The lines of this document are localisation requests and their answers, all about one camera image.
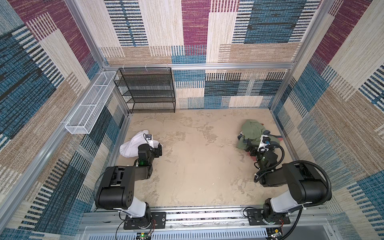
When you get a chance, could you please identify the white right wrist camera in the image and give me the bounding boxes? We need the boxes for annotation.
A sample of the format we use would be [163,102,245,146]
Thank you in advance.
[258,135,271,153]

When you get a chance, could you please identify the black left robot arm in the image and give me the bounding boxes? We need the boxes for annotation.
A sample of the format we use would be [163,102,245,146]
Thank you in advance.
[95,144,162,230]

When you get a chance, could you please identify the green cloth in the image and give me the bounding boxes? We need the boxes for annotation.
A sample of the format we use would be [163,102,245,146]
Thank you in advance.
[237,120,267,151]

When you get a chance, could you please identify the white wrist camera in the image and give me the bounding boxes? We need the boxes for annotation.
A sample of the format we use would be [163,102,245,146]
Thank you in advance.
[143,134,154,148]
[258,135,271,153]

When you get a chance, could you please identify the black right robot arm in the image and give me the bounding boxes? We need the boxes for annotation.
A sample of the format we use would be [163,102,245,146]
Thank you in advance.
[244,144,332,226]

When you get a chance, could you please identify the black corrugated cable conduit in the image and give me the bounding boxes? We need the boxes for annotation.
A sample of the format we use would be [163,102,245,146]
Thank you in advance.
[278,143,333,208]

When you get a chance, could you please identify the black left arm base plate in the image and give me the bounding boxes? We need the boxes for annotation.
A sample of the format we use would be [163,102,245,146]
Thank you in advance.
[123,212,167,231]

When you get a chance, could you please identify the white cloth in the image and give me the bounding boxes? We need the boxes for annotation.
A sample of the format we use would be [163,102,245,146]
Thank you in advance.
[120,130,149,158]

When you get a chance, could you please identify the red cloth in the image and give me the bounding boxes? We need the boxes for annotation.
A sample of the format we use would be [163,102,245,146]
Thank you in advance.
[246,148,258,157]

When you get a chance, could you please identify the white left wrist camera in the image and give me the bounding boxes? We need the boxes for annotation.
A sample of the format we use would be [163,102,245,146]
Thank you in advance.
[143,134,154,148]

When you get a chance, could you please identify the white wire mesh basket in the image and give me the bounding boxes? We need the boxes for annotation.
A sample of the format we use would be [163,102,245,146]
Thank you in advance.
[65,72,117,135]

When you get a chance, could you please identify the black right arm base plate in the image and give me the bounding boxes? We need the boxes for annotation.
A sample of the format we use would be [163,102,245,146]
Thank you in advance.
[243,208,291,226]

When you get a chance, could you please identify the black wire shelf rack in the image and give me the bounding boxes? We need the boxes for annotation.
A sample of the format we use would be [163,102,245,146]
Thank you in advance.
[115,67,176,114]

